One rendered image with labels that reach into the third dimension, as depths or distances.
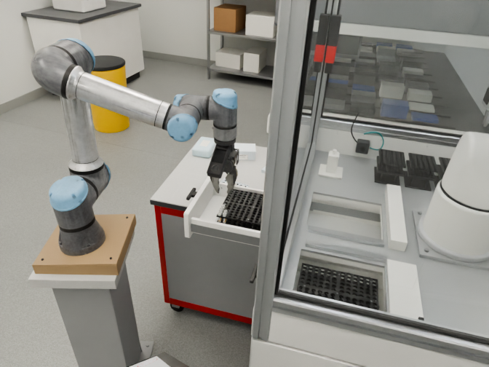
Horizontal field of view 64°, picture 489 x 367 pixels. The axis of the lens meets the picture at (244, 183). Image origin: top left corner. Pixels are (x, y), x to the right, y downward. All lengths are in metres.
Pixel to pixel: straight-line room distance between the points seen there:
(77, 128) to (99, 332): 0.78
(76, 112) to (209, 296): 1.10
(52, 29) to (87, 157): 3.45
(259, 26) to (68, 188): 4.04
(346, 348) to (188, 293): 1.22
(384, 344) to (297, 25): 0.65
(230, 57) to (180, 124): 4.35
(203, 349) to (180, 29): 4.79
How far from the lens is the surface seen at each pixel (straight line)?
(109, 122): 4.00
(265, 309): 0.89
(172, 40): 6.14
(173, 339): 2.13
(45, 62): 1.19
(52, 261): 1.44
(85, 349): 1.78
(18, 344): 2.33
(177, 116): 1.07
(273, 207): 0.70
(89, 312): 1.59
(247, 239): 1.33
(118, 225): 1.51
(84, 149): 1.39
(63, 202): 1.33
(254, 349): 1.01
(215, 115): 1.20
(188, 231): 1.38
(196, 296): 2.03
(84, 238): 1.40
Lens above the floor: 1.74
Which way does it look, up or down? 33 degrees down
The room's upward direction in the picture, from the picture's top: 3 degrees clockwise
